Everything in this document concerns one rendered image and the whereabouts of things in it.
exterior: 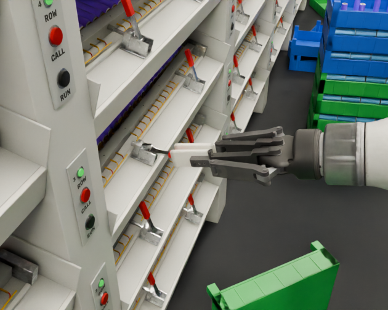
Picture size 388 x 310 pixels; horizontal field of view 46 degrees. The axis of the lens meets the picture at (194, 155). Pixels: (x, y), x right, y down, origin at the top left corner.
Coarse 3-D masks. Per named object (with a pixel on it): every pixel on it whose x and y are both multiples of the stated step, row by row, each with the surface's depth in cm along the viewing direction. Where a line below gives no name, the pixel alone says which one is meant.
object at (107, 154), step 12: (192, 48) 107; (180, 60) 101; (168, 72) 96; (156, 84) 91; (168, 84) 96; (144, 96) 87; (156, 96) 89; (168, 96) 92; (144, 108) 84; (132, 120) 81; (120, 132) 78; (108, 144) 75; (120, 144) 76; (108, 156) 72; (108, 168) 72; (108, 180) 71
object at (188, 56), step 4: (188, 52) 94; (188, 56) 94; (188, 60) 95; (192, 60) 95; (188, 64) 95; (192, 64) 95; (192, 68) 96; (192, 72) 96; (196, 76) 97; (196, 80) 97
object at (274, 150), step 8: (208, 152) 70; (232, 152) 70; (240, 152) 70; (248, 152) 69; (256, 152) 68; (264, 152) 67; (272, 152) 67; (280, 152) 67; (224, 160) 70; (232, 160) 70; (240, 160) 69; (248, 160) 69; (256, 160) 68
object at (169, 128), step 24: (216, 48) 109; (216, 72) 106; (192, 96) 96; (144, 120) 86; (168, 120) 88; (168, 144) 83; (120, 168) 75; (144, 168) 76; (120, 192) 71; (144, 192) 76; (120, 216) 67
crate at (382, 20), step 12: (336, 0) 143; (348, 0) 159; (360, 0) 159; (372, 0) 158; (384, 0) 157; (336, 12) 143; (348, 12) 143; (360, 12) 142; (372, 12) 142; (384, 12) 141; (336, 24) 146; (348, 24) 145; (360, 24) 144; (372, 24) 144; (384, 24) 143
